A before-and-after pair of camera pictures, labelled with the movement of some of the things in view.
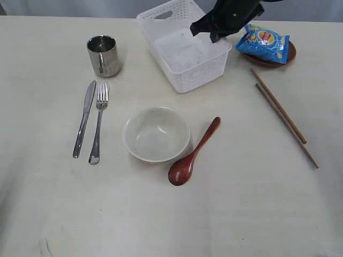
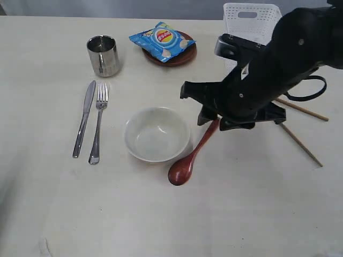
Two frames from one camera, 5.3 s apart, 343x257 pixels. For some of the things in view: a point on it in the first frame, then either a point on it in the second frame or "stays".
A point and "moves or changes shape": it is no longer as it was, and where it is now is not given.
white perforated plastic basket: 189,61 -> 254,22
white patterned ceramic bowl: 156,134 stays
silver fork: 94,158 stays
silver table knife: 87,106 stays
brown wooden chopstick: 302,138 -> 303,108
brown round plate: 291,55 moves or changes shape
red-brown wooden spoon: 181,172 stays
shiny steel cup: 103,52 stays
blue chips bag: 265,43 moves or changes shape
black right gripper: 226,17 -> 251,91
